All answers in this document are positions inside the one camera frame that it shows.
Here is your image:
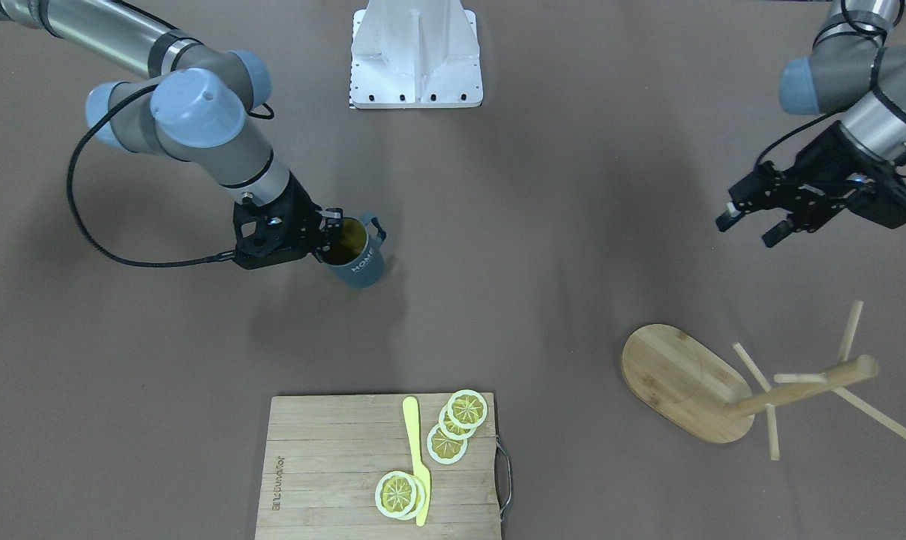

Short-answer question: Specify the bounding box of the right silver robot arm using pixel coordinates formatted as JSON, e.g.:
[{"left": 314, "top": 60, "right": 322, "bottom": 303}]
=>
[{"left": 0, "top": 1, "right": 344, "bottom": 269}]

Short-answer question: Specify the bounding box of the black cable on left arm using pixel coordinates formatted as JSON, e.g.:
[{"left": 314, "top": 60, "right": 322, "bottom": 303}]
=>
[{"left": 753, "top": 0, "right": 906, "bottom": 194}]

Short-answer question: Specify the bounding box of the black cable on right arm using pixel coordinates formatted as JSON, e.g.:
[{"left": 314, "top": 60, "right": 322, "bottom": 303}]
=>
[{"left": 66, "top": 81, "right": 276, "bottom": 269}]

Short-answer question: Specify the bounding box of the lemon slice under front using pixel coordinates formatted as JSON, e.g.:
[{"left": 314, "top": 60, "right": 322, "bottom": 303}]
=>
[{"left": 396, "top": 474, "right": 427, "bottom": 521}]

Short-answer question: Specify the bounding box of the bamboo cup storage rack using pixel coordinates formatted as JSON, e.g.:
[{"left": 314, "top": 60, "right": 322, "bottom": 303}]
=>
[{"left": 621, "top": 301, "right": 906, "bottom": 461}]

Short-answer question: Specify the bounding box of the bamboo cutting board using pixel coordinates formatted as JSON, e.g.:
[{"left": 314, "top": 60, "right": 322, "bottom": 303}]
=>
[{"left": 254, "top": 392, "right": 514, "bottom": 539}]

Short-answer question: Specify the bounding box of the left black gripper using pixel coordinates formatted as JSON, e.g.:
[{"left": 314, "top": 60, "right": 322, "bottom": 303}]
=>
[{"left": 715, "top": 121, "right": 906, "bottom": 248}]

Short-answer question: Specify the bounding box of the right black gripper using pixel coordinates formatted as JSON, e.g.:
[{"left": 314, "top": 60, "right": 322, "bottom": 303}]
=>
[{"left": 232, "top": 173, "right": 344, "bottom": 270}]

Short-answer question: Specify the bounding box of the yellow plastic knife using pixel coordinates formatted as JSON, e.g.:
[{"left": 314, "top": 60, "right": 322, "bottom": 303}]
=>
[{"left": 402, "top": 395, "right": 432, "bottom": 527}]

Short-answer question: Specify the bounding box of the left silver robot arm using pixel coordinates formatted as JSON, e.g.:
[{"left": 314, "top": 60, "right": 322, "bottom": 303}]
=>
[{"left": 715, "top": 1, "right": 906, "bottom": 247}]

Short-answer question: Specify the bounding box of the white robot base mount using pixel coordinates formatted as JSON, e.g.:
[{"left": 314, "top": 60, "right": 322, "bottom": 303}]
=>
[{"left": 348, "top": 1, "right": 484, "bottom": 110}]

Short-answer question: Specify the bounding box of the lemon slice top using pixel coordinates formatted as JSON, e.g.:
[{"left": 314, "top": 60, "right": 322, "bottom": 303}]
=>
[{"left": 446, "top": 389, "right": 490, "bottom": 430}]

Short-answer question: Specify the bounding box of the dark blue mug yellow inside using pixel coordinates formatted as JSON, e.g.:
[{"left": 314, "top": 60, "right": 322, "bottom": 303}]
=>
[{"left": 320, "top": 212, "right": 387, "bottom": 290}]

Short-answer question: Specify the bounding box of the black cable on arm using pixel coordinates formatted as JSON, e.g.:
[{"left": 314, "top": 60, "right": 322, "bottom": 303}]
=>
[
  {"left": 753, "top": 0, "right": 906, "bottom": 194},
  {"left": 66, "top": 81, "right": 276, "bottom": 269}
]

